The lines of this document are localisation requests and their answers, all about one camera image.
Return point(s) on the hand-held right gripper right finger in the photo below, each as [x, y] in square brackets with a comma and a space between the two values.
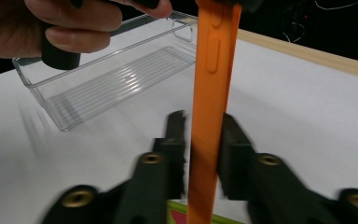
[234, 161]

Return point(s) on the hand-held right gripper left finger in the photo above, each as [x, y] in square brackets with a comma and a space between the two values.
[174, 155]

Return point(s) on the clear plastic container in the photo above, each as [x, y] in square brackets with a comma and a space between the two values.
[112, 84]

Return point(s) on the orange phone case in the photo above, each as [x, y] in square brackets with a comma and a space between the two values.
[211, 93]

